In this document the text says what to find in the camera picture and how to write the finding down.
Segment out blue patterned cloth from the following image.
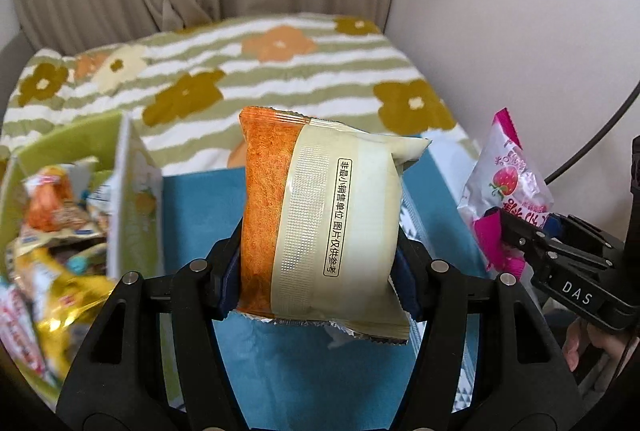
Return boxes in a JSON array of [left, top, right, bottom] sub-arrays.
[[162, 127, 485, 430]]

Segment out french fries snack bag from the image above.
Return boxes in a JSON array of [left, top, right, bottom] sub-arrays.
[[17, 156, 104, 252]]

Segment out green storage box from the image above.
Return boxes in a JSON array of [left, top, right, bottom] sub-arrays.
[[1, 112, 164, 407]]

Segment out orange cream snack packet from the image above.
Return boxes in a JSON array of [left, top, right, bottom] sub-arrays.
[[238, 106, 430, 343]]

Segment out black curved cable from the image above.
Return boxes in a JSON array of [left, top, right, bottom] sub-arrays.
[[544, 80, 640, 186]]

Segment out yellow gold snack bag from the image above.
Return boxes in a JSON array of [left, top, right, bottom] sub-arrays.
[[14, 248, 115, 381]]

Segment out person's right hand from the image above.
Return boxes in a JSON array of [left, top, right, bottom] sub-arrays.
[[562, 317, 634, 372]]

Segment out floral striped quilt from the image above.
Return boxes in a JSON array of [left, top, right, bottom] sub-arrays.
[[1, 14, 477, 176]]

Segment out pink strawberry snack packet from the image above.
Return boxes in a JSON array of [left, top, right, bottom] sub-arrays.
[[458, 108, 553, 277]]

